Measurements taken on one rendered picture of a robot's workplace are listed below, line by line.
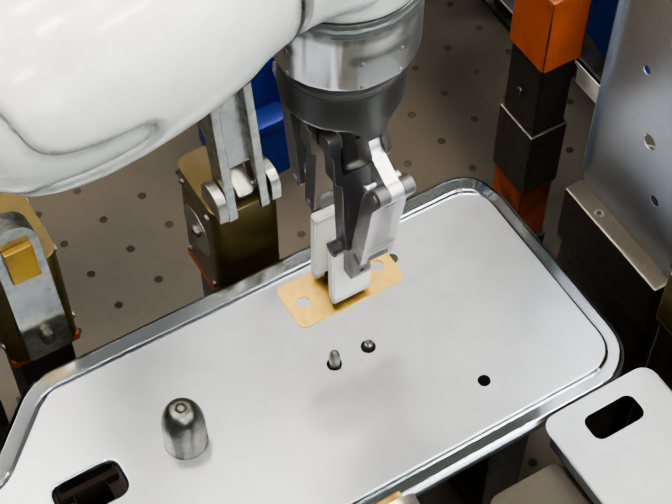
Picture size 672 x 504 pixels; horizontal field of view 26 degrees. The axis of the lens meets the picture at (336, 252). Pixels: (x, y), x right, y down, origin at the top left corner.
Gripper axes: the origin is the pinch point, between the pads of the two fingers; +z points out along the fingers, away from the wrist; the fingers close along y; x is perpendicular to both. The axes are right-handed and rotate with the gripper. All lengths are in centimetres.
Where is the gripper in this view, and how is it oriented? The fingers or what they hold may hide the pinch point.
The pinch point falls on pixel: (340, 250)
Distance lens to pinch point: 98.1
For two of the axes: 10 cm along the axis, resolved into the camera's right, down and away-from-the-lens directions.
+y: 5.1, 7.0, -5.0
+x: 8.6, -4.2, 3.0
